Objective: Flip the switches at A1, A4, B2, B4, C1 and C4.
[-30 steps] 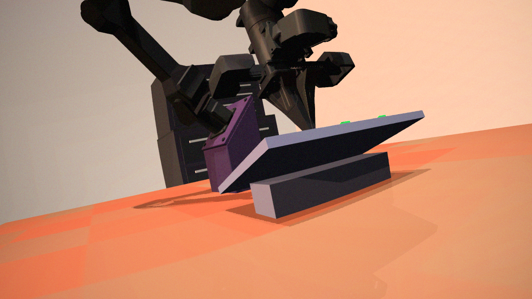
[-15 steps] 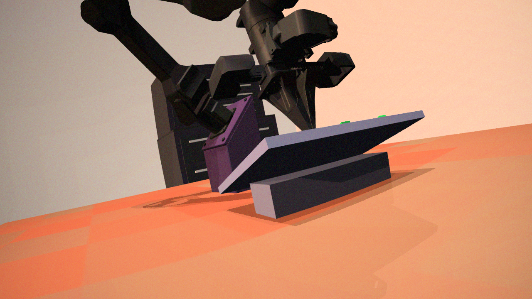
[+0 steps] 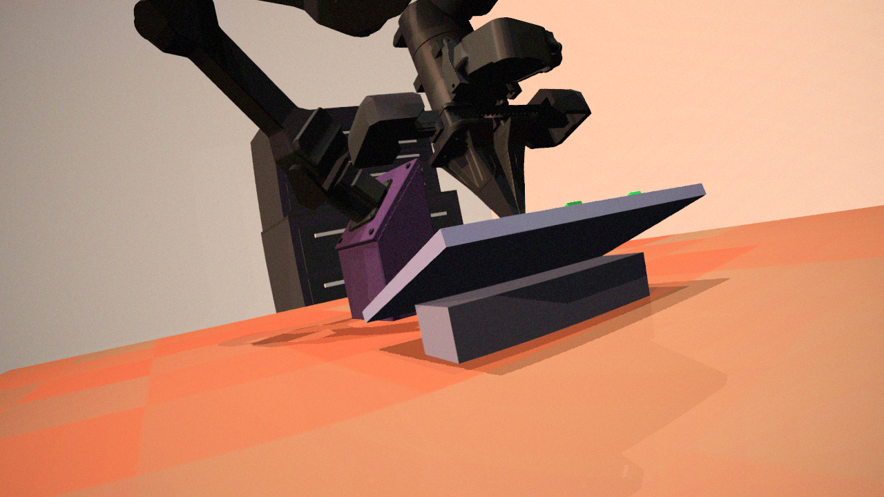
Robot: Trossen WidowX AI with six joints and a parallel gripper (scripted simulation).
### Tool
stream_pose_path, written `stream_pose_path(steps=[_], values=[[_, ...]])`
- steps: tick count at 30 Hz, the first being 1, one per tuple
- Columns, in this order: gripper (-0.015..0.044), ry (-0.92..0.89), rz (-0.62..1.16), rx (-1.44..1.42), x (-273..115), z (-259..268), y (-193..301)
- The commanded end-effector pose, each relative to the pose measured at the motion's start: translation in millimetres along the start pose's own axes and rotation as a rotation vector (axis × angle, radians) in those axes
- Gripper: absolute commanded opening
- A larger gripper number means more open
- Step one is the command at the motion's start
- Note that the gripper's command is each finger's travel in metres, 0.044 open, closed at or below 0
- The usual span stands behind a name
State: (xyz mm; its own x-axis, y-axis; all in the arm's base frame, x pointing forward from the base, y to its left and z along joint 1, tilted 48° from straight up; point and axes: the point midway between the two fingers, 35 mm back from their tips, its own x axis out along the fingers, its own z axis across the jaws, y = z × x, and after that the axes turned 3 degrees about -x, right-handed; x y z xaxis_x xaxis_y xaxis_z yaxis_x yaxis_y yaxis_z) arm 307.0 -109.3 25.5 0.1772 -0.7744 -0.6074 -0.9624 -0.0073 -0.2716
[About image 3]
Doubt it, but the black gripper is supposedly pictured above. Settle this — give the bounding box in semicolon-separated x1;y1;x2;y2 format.
348;31;592;217

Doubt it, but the lavender switch panel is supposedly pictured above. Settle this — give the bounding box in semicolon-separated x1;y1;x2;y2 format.
363;183;706;364

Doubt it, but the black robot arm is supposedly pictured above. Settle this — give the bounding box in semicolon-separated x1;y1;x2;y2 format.
133;0;563;232

